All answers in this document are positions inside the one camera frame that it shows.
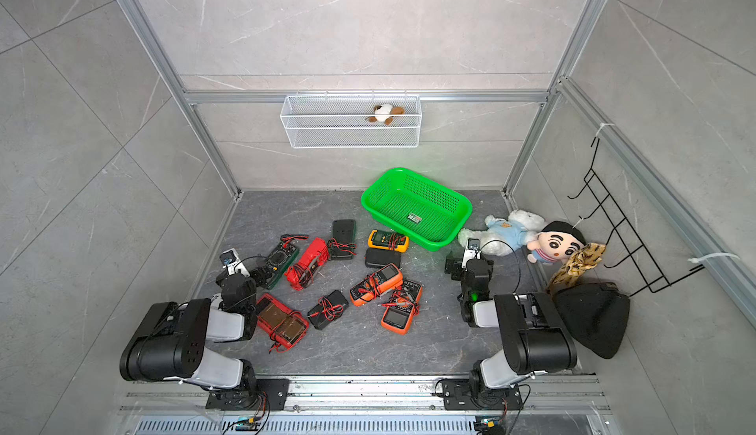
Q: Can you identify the white blue plush bear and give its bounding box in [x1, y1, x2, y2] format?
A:
[457, 210, 547, 256]

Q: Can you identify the small brown white plush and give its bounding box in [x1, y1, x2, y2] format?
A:
[367, 104, 406, 126]

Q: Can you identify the dark green multimeter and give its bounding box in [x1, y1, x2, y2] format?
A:
[257, 240, 299, 291]

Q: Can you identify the red flat multimeter case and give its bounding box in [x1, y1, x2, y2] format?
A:
[256, 293, 309, 354]

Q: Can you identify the leopard print cloth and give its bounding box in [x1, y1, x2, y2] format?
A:
[547, 243, 606, 294]

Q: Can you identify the small black multimeter with leads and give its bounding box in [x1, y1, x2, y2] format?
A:
[307, 291, 348, 330]

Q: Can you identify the white wire wall basket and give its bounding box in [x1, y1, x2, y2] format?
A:
[280, 93, 423, 149]

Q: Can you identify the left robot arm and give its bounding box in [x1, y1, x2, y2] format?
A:
[119, 248, 258, 398]

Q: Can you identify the cartoon boy plush doll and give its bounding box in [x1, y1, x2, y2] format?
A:
[527, 220, 588, 265]

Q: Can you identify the red multimeter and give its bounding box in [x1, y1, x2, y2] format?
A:
[285, 238, 330, 291]

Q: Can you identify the yellow multimeter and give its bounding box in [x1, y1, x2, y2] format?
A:
[367, 230, 410, 253]

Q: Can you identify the black fabric bag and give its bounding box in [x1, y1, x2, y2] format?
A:
[552, 281, 631, 359]

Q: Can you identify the black multimeter face down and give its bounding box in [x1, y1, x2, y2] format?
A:
[364, 248, 402, 269]

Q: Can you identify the orange grey Victor multimeter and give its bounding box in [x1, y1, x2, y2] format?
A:
[381, 281, 423, 336]

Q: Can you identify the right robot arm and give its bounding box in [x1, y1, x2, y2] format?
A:
[445, 238, 578, 397]

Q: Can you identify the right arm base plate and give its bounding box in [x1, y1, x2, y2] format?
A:
[434, 378, 523, 411]

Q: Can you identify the black multimeter far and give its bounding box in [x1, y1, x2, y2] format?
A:
[327, 220, 356, 261]

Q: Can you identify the black wire wall rack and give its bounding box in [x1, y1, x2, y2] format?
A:
[567, 138, 705, 297]

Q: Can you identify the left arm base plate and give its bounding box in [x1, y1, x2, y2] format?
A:
[205, 378, 291, 411]

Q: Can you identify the orange multimeter with leads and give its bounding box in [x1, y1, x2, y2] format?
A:
[348, 264, 404, 307]

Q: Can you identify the green plastic basket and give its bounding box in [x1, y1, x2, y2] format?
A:
[361, 168, 473, 252]

